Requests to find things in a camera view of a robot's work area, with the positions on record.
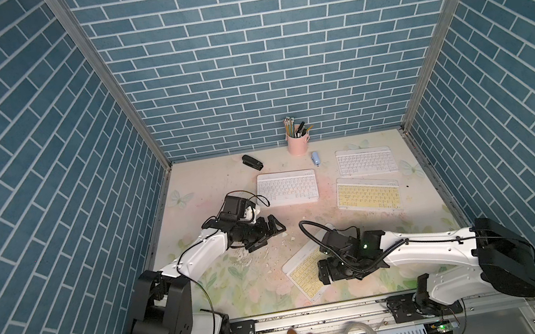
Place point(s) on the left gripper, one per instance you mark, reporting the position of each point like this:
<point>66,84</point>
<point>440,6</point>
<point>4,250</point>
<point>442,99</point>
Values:
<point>262,234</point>

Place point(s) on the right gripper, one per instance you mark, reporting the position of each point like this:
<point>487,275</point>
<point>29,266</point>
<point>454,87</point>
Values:
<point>331,274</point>

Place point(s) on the yellow keyboard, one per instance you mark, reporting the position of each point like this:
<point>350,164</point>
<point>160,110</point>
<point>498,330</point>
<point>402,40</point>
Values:
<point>366,194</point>
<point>302,269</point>

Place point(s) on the white keyboard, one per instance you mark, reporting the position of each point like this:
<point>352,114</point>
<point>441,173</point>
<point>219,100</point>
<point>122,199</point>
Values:
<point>366,161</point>
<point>288,188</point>

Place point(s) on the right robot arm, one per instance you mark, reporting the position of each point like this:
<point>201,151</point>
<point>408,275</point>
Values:
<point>483,258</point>

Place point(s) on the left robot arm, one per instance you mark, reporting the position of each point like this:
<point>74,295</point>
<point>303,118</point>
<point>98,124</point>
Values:
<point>161,301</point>

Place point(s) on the black stapler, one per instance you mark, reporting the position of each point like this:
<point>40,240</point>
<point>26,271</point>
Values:
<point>252,162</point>

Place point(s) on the blue correction tape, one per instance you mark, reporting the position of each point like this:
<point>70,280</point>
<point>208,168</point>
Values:
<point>316,159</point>

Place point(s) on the pink pen cup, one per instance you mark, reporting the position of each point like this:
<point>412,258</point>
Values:
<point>298,142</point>

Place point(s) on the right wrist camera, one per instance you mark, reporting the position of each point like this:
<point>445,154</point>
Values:
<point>333,241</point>

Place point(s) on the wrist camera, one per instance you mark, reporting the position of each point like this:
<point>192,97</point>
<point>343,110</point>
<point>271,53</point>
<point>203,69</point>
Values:
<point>333,241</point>
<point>237,209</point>

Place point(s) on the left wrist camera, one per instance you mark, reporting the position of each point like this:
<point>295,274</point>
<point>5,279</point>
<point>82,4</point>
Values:
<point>237,209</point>

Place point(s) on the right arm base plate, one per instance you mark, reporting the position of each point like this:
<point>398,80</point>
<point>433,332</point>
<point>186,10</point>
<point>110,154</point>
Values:
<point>409,307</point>

